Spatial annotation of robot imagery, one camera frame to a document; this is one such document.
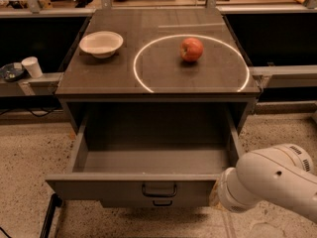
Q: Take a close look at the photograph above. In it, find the grey top drawer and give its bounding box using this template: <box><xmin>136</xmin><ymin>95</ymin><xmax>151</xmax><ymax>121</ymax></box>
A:
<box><xmin>47</xmin><ymin>102</ymin><xmax>241</xmax><ymax>207</ymax></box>

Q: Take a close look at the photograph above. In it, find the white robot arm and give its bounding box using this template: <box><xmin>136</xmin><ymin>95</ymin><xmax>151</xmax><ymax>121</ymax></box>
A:
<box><xmin>209</xmin><ymin>144</ymin><xmax>317</xmax><ymax>223</ymax></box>

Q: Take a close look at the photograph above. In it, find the red apple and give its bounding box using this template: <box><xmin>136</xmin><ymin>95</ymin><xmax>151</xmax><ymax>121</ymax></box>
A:
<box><xmin>180</xmin><ymin>38</ymin><xmax>204</xmax><ymax>62</ymax></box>

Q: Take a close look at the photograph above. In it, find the white paper bowl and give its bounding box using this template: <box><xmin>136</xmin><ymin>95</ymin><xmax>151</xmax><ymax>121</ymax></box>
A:
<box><xmin>79</xmin><ymin>31</ymin><xmax>124</xmax><ymax>59</ymax></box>

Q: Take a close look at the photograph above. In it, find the white paper cup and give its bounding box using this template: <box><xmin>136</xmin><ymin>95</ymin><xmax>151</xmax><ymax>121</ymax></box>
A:
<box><xmin>22</xmin><ymin>57</ymin><xmax>43</xmax><ymax>78</ymax></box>

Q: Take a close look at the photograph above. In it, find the dark small dish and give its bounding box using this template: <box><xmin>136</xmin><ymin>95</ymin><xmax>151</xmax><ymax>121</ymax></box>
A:
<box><xmin>0</xmin><ymin>62</ymin><xmax>26</xmax><ymax>82</ymax></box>

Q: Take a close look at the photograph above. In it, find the lower drawer black handle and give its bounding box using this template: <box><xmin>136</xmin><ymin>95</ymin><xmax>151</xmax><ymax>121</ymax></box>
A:
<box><xmin>153</xmin><ymin>199</ymin><xmax>173</xmax><ymax>207</ymax></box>

